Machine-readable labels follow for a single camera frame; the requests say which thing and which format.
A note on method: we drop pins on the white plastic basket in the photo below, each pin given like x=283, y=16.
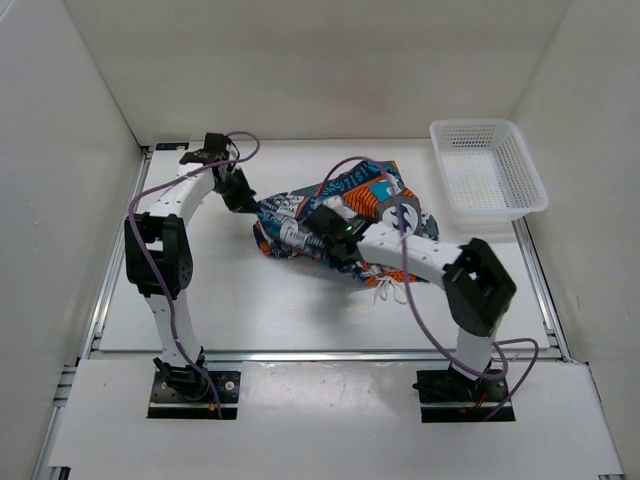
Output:
x=488, y=174

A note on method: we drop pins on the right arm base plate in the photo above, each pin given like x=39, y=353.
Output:
x=447, y=396

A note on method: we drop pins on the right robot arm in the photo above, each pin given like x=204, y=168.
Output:
x=478, y=289

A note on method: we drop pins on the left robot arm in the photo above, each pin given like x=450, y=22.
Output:
x=158, y=257

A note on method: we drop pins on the aluminium front rail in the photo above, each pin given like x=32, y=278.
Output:
x=325, y=356

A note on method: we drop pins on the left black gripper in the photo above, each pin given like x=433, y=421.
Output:
x=244, y=201

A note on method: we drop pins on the colourful patterned shorts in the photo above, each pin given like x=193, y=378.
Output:
x=365, y=190

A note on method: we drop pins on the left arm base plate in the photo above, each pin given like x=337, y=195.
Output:
x=182, y=394

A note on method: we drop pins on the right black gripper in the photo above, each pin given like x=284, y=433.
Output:
x=336, y=261

